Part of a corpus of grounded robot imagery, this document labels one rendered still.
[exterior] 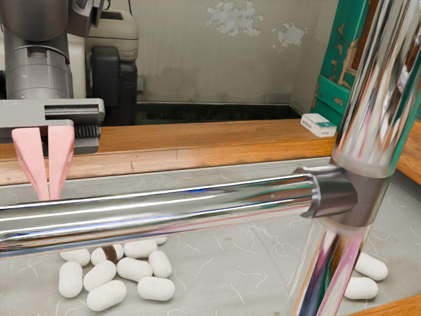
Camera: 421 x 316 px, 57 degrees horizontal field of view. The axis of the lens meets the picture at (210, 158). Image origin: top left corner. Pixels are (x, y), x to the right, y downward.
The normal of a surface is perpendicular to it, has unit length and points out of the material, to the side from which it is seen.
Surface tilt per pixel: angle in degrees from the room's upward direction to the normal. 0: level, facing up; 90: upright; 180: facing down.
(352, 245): 90
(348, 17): 90
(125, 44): 90
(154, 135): 0
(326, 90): 90
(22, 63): 46
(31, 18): 129
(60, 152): 60
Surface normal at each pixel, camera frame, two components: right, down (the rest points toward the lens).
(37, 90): 0.29, -0.37
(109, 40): 0.27, 0.49
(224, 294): 0.12, -0.87
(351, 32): -0.92, 0.07
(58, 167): 0.39, -0.01
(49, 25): 0.52, 0.84
